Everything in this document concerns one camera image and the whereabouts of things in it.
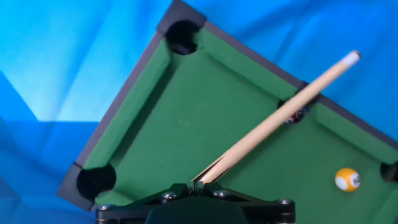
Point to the yellow striped nine ball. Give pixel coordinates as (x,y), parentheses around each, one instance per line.
(345,179)

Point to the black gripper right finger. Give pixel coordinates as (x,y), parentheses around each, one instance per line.
(264,211)

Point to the mini green pool table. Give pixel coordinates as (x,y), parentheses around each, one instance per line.
(202,124)

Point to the blue mountain print cloth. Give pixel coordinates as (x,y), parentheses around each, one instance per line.
(62,62)

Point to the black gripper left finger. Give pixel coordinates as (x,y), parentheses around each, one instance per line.
(124,211)

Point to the wooden pool cue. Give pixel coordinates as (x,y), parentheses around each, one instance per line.
(273,119)

